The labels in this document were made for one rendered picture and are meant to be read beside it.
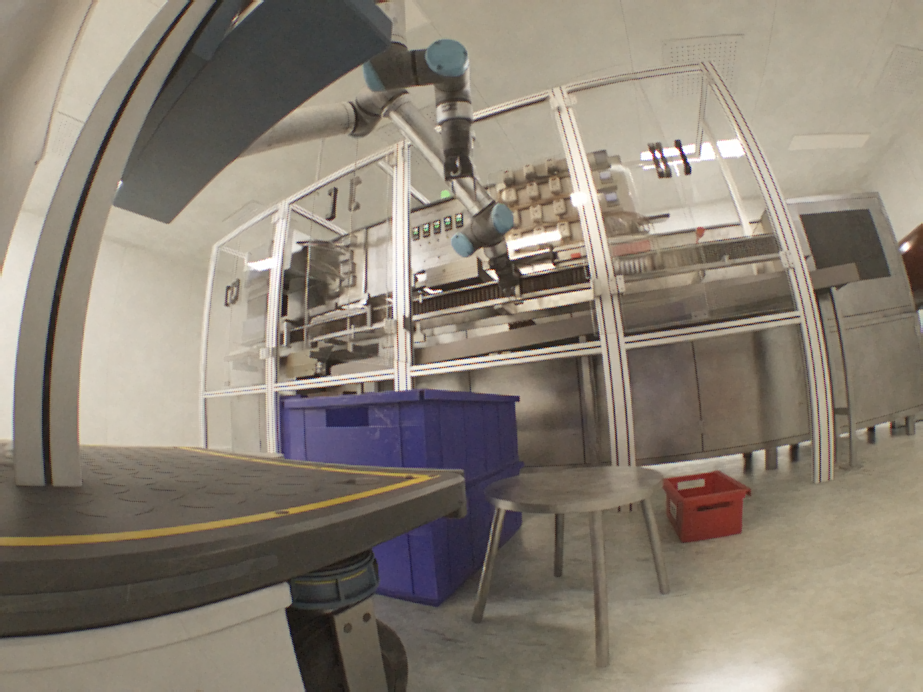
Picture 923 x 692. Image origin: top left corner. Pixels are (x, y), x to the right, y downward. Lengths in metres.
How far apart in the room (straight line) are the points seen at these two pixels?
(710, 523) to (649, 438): 0.69
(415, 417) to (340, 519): 0.49
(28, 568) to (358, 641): 0.28
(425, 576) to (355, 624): 0.41
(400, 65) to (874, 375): 2.04
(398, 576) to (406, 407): 0.34
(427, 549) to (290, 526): 0.54
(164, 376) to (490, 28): 5.34
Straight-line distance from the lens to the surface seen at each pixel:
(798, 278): 1.52
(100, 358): 5.49
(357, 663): 0.39
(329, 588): 0.33
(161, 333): 5.79
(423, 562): 0.76
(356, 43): 0.52
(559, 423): 1.67
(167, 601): 0.19
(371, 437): 0.76
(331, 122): 1.25
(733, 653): 0.63
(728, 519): 1.06
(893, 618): 0.72
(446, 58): 0.88
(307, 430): 0.89
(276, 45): 0.54
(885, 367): 2.04
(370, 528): 0.25
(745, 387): 1.71
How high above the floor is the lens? 0.38
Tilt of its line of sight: 11 degrees up
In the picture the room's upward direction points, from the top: 4 degrees counter-clockwise
